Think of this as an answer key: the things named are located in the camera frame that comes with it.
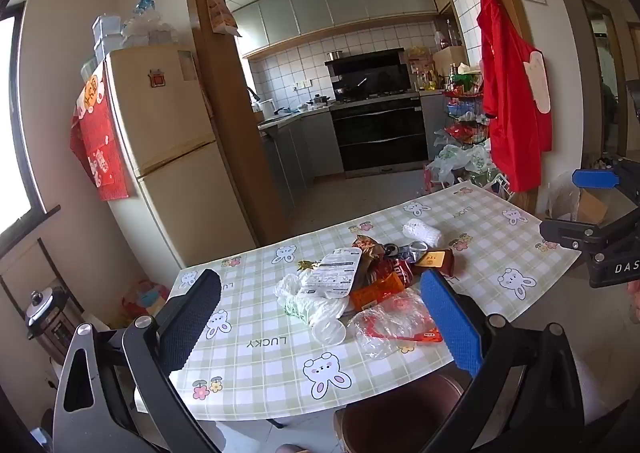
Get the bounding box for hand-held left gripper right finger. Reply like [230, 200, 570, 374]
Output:
[417, 270, 586, 453]

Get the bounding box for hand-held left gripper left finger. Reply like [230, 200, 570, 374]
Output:
[52, 269, 222, 453]

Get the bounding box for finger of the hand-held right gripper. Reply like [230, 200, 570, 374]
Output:
[539, 217, 609, 252]
[572, 159, 640, 206]

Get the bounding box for clear red plastic wrapper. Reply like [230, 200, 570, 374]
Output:
[352, 290, 444, 359]

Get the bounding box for brown packet with yellow label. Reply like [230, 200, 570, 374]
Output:
[415, 248, 456, 277]

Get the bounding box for red cola can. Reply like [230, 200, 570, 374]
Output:
[385, 242, 431, 285]

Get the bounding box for orange snack packet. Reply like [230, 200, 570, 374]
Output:
[348, 278, 406, 312]

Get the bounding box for white foam net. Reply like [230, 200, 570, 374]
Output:
[402, 219, 443, 245]

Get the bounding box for brown round trash bin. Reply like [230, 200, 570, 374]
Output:
[334, 374, 479, 453]

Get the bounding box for brown snack bag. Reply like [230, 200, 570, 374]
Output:
[351, 234, 386, 275]

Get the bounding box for white green-print plastic bag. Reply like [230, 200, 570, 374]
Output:
[274, 273, 347, 325]

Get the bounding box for clear plastic cup lid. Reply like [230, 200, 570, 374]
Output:
[312, 318, 347, 345]

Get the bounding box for white printed label packet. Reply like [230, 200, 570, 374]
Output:
[303, 249, 364, 300]

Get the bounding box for brown cardboard box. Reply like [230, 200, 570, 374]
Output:
[575, 186, 609, 224]

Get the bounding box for colourful toy pile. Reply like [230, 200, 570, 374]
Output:
[121, 279, 171, 329]

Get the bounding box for green checked bunny tablecloth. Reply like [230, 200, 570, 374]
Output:
[135, 182, 584, 422]

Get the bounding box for red apron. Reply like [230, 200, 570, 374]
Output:
[476, 0, 554, 193]

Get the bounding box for white green plastic bags pile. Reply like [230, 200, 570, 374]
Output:
[427, 140, 494, 187]

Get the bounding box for steel pressure cooker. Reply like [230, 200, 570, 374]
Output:
[25, 285, 76, 364]

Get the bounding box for beige refrigerator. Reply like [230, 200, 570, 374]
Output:
[102, 46, 259, 275]

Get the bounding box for red hanging cloth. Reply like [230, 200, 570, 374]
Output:
[70, 64, 130, 202]

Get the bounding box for black built-in oven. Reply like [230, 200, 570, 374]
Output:
[330, 96, 430, 179]

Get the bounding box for grey lower cabinets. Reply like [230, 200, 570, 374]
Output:
[257, 110, 346, 204]

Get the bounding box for black range hood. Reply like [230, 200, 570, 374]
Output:
[325, 48, 414, 102]

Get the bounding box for black wok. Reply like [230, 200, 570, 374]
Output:
[334, 78, 371, 102]

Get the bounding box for dark framed window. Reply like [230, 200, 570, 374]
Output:
[0, 0, 61, 239]

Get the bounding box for white storage boxes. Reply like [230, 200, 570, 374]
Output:
[91, 14, 125, 59]

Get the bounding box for clear plastic bag bundle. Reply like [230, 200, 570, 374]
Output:
[120, 0, 181, 50]

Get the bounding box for hanging paper bag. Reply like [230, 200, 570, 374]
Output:
[204, 0, 242, 38]

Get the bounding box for black wire rack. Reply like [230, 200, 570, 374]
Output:
[440, 73, 494, 149]

